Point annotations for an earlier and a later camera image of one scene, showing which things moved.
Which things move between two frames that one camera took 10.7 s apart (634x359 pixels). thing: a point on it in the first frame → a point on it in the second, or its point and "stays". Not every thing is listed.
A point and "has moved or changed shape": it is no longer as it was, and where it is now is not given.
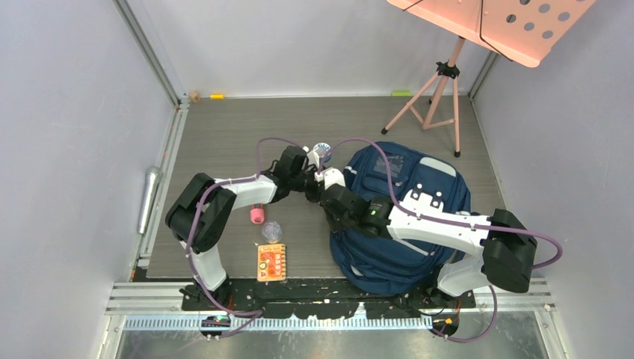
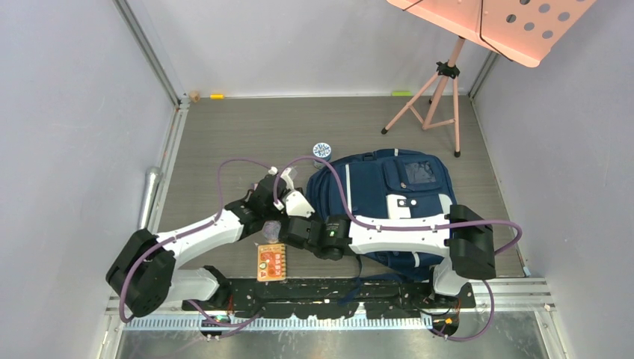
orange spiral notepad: x=271 y=262 stays
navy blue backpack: x=390 y=262 has moved or changed shape
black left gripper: x=315 y=193 → x=286 y=191
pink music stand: x=524 y=31 stays
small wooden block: x=194 y=96 stays
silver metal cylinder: x=151 y=180 stays
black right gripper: x=334 y=226 → x=309 y=220
